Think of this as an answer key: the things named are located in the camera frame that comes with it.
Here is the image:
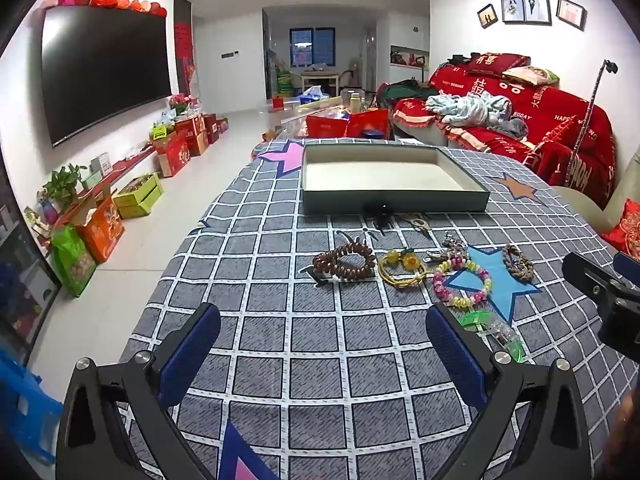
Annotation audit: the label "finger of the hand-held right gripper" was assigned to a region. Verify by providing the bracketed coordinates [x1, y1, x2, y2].
[562, 252, 628, 307]
[614, 251, 640, 287]

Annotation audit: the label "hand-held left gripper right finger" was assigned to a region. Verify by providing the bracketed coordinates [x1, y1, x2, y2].
[425, 302, 593, 480]

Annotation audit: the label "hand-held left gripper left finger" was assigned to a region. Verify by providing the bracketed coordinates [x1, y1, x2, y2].
[55, 302, 222, 480]

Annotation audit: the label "green plastic bangle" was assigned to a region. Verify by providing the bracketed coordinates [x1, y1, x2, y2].
[460, 310, 526, 363]

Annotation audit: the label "braided rope bracelet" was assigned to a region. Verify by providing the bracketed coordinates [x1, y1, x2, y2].
[502, 243, 535, 281]

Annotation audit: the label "yellow cord bead bracelet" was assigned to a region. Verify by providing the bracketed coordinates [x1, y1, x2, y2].
[377, 249, 431, 291]

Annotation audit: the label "brown bead bracelet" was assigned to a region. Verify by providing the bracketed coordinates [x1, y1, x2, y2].
[313, 242, 377, 283]

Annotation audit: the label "black hair claw clip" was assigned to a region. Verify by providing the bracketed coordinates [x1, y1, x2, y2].
[364, 202, 397, 236]

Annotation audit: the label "grey shallow tray box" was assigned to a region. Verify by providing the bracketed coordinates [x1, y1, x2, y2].
[301, 141, 491, 216]

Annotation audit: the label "red embroidered cushion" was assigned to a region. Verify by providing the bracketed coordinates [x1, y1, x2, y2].
[600, 199, 640, 261]

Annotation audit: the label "beige armchair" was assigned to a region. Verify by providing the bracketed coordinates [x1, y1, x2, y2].
[550, 152, 640, 242]

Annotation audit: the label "grey checked star tablecloth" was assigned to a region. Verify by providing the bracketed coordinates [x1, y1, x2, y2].
[117, 137, 640, 480]

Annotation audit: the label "green snack bag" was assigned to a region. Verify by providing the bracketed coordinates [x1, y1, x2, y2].
[50, 225, 98, 297]

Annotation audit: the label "orange gift box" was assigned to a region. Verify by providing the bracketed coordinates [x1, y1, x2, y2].
[75, 197, 126, 263]

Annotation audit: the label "black selfie stick pole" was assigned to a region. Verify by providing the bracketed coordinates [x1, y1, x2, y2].
[565, 60, 619, 189]

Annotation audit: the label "yellow-green fruit box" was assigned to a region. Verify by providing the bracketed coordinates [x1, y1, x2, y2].
[112, 174, 165, 219]

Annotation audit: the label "grey-blue cloth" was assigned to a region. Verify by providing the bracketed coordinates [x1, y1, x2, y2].
[492, 115, 529, 139]

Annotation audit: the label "sofa with red cover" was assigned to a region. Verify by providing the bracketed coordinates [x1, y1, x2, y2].
[390, 52, 617, 207]

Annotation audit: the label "blue plastic stool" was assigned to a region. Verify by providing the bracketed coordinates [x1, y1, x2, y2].
[0, 350, 63, 467]

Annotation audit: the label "large red gift box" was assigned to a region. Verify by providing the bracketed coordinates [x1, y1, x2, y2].
[152, 135, 192, 177]

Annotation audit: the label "red television console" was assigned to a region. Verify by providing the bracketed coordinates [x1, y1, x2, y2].
[30, 145, 161, 243]

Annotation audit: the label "light blue cloth pile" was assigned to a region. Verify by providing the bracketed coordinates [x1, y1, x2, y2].
[425, 92, 513, 128]

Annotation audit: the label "printed pillow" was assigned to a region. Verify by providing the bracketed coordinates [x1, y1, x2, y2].
[502, 66, 560, 87]

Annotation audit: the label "green potted plant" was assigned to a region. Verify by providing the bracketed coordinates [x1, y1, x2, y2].
[42, 164, 87, 207]

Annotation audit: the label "red pillow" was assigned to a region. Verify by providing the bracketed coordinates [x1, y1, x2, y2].
[467, 52, 531, 81]

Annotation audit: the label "red paper bag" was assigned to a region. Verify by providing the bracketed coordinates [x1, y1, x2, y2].
[306, 112, 351, 139]
[347, 109, 391, 140]

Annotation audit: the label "clear plastic bags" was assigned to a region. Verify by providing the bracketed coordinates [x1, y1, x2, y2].
[257, 97, 346, 141]

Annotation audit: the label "pink flower bouquet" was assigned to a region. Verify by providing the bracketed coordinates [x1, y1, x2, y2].
[169, 92, 201, 117]

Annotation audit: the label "dark green cloth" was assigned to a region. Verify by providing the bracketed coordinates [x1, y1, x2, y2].
[377, 80, 436, 107]

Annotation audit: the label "framed certificate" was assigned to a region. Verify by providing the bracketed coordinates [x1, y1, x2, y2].
[556, 0, 586, 30]

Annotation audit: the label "black flat screen television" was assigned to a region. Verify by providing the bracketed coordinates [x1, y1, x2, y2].
[41, 7, 173, 147]

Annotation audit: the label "standing fan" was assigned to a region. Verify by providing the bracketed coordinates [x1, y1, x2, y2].
[345, 57, 366, 87]

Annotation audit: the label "white dining table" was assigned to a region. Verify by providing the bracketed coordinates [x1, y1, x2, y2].
[299, 71, 342, 94]

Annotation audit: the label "dark window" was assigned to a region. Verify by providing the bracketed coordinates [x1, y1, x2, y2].
[290, 27, 335, 68]

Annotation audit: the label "row of red paper lanterns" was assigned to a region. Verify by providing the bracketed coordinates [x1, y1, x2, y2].
[55, 0, 168, 18]

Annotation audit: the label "colorful bead bracelet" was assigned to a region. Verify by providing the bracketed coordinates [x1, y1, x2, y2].
[432, 255, 493, 309]

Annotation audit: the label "silver chain charm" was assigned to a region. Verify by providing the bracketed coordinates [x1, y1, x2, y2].
[425, 231, 468, 264]

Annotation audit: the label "wall niche shelf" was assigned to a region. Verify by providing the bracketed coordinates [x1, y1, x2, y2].
[390, 45, 430, 68]

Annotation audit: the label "red wall hanging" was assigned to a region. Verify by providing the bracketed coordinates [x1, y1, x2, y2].
[175, 0, 197, 92]

